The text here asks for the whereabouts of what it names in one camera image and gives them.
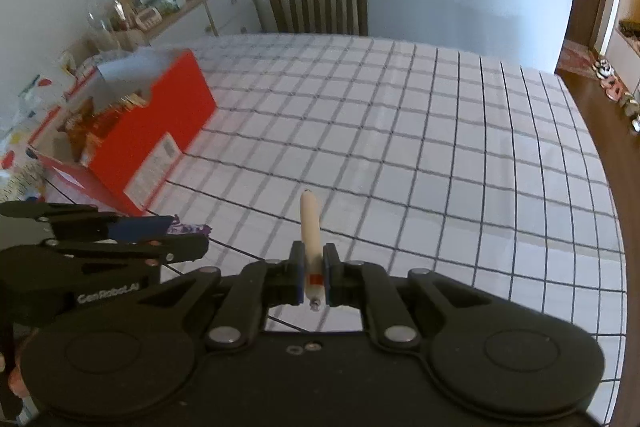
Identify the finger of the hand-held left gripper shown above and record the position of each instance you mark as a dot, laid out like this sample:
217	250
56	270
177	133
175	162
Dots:
150	249
140	228

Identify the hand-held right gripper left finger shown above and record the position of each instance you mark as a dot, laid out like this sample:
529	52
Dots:
298	274

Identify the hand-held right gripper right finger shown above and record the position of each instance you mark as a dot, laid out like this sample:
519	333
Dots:
330	277

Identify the purple snack packet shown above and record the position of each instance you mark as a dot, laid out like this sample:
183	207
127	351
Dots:
192	229

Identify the cream sausage stick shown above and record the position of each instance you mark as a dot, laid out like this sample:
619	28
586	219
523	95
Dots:
310	227

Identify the red cardboard box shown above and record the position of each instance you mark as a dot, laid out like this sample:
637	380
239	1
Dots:
165	117

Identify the red-brown snack packet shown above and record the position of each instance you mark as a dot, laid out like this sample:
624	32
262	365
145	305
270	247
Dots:
82	127

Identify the person's left hand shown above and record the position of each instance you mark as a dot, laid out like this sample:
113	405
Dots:
12	384

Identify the colourful printed cloth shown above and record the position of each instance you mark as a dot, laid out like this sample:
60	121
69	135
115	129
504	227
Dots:
30	117

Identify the tan cardboard box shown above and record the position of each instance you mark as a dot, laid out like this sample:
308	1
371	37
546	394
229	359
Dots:
127	39

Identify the white kitchen timer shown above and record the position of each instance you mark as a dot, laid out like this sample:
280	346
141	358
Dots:
149	18

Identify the clear glass dome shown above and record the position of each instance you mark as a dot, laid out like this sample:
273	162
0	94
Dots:
100	17

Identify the orange drink bottle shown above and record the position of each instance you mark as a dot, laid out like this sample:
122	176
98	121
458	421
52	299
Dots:
124	13

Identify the white sideboard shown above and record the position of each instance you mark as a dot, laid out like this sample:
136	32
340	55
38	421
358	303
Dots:
225	7

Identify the wooden chair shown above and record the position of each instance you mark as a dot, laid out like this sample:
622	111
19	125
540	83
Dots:
315	2

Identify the patterned door rug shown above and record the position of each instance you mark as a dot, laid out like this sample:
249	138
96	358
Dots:
575	59

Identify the row of shoes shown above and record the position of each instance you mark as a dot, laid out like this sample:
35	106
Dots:
617	89

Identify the white wall cabinet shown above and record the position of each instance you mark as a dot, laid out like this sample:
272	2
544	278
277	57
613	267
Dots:
627	7

